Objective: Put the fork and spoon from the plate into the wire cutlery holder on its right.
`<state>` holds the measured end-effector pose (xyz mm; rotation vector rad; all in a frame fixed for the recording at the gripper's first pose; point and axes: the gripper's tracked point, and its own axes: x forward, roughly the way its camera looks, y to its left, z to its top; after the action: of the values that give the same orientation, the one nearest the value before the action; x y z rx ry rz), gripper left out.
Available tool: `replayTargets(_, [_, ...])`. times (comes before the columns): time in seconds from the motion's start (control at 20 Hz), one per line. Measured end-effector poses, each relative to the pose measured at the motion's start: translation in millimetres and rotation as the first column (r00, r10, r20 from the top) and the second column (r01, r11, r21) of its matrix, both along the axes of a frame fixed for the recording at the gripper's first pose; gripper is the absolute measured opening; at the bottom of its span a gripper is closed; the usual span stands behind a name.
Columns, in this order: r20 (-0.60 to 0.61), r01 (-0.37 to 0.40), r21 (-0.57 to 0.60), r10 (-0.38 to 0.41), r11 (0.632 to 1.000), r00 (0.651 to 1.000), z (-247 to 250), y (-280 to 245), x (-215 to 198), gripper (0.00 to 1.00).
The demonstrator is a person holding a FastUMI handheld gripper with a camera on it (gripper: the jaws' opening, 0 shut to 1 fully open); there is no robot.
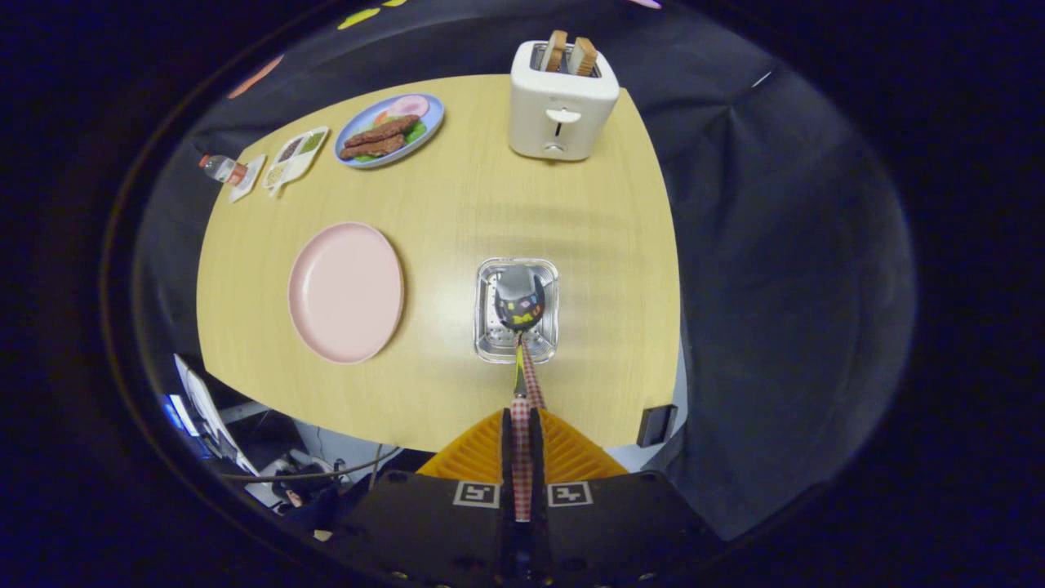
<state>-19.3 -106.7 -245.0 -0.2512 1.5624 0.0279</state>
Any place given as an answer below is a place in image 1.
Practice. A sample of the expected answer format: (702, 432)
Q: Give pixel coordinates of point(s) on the green lettuce leaf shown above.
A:
(416, 131)

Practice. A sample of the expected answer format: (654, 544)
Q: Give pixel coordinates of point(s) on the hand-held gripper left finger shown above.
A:
(506, 449)

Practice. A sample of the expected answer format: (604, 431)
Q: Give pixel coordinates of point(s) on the perforated metal tray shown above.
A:
(495, 347)

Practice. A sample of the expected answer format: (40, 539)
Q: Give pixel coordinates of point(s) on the small white dish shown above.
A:
(249, 184)

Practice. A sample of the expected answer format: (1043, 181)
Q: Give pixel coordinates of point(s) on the white paper sheets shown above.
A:
(200, 400)

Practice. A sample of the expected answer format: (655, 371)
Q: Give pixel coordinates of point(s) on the clear bottle with red label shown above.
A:
(220, 168)

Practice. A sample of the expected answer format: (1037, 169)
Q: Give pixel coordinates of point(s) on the white toaster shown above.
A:
(535, 122)

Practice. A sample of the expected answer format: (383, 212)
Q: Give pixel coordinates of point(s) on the white divided condiment tray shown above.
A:
(294, 159)

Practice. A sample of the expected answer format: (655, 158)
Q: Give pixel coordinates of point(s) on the pink plate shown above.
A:
(347, 290)

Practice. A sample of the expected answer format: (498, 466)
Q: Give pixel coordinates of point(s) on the blue plate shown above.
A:
(435, 114)

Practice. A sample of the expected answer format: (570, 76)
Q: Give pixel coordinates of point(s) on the small black box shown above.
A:
(655, 426)

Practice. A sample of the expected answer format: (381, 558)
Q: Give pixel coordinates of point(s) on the pink ham slice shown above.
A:
(408, 106)

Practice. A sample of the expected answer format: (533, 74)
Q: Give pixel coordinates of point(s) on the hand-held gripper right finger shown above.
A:
(536, 449)

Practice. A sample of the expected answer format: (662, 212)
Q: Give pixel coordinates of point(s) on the brown bacon strip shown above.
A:
(384, 131)
(375, 148)

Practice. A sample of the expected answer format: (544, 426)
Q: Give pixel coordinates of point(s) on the toasted bread slice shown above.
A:
(556, 51)
(583, 56)

